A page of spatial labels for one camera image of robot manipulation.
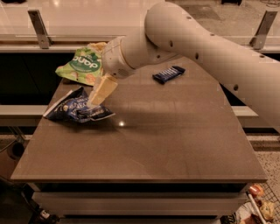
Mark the dark blue snack bar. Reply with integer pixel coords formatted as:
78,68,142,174
152,66,186,84

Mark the left metal railing bracket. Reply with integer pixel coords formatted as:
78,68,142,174
28,10,52,49

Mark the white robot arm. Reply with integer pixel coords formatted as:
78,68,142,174
101,2,280,131

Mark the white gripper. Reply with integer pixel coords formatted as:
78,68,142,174
87,36,137,107

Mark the blue chip bag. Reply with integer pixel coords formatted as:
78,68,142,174
43,87,114,123

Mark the wire basket with snacks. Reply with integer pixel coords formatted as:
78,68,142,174
220,183,280,224

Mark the right metal railing bracket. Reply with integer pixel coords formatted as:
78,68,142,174
249,10,277,50

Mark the metal railing bracket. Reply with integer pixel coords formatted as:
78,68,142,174
249,10,277,50
28,10,52,49

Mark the green rice chip bag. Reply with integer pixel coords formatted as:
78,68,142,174
55,47,102,86

